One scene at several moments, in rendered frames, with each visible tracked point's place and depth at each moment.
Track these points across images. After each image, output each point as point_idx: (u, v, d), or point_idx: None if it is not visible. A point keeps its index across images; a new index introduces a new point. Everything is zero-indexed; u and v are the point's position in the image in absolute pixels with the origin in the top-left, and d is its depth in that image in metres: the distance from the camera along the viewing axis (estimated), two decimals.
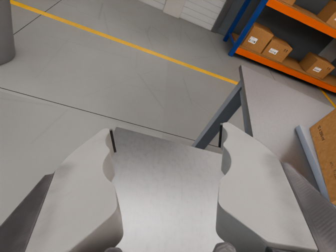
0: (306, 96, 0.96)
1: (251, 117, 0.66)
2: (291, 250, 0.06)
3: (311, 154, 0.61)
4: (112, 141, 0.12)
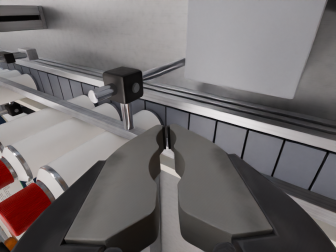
0: None
1: None
2: (252, 236, 0.06)
3: None
4: (163, 138, 0.12)
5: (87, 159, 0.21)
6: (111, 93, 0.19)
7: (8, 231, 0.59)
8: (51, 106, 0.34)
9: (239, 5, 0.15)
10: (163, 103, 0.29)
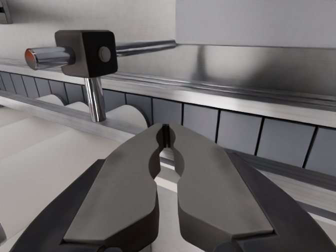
0: None
1: None
2: (252, 236, 0.06)
3: None
4: (163, 136, 0.12)
5: (32, 165, 0.14)
6: (65, 59, 0.12)
7: None
8: (4, 106, 0.26)
9: None
10: (148, 93, 0.23)
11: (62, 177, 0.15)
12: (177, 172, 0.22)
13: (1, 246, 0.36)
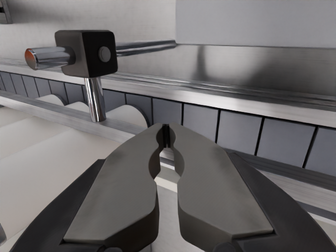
0: None
1: None
2: (252, 236, 0.06)
3: None
4: (163, 136, 0.12)
5: (32, 165, 0.14)
6: (65, 59, 0.12)
7: None
8: (4, 106, 0.26)
9: None
10: (148, 93, 0.23)
11: (62, 177, 0.15)
12: (177, 172, 0.22)
13: (1, 246, 0.36)
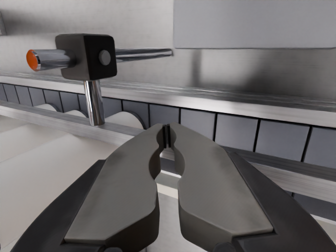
0: None
1: None
2: (253, 235, 0.06)
3: None
4: (163, 137, 0.12)
5: (29, 169, 0.14)
6: (66, 61, 0.13)
7: None
8: None
9: None
10: (145, 99, 0.23)
11: (60, 182, 0.15)
12: (175, 178, 0.22)
13: None
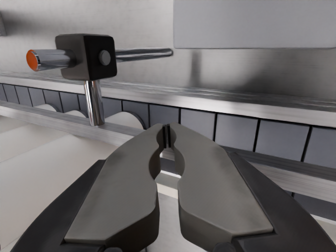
0: None
1: None
2: (253, 235, 0.06)
3: None
4: (163, 137, 0.12)
5: (29, 169, 0.14)
6: (66, 61, 0.13)
7: None
8: None
9: None
10: (145, 100, 0.23)
11: (60, 182, 0.15)
12: (175, 178, 0.22)
13: None
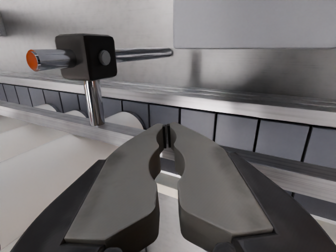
0: None
1: None
2: (253, 235, 0.06)
3: None
4: (163, 137, 0.12)
5: (29, 169, 0.14)
6: (66, 61, 0.13)
7: None
8: None
9: None
10: (145, 100, 0.23)
11: (60, 182, 0.15)
12: (175, 178, 0.22)
13: None
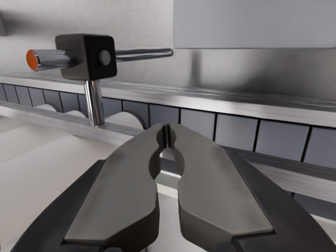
0: None
1: None
2: (253, 235, 0.06)
3: None
4: (163, 137, 0.12)
5: (29, 169, 0.14)
6: (66, 61, 0.13)
7: None
8: None
9: None
10: (145, 100, 0.23)
11: (60, 182, 0.15)
12: (175, 178, 0.22)
13: None
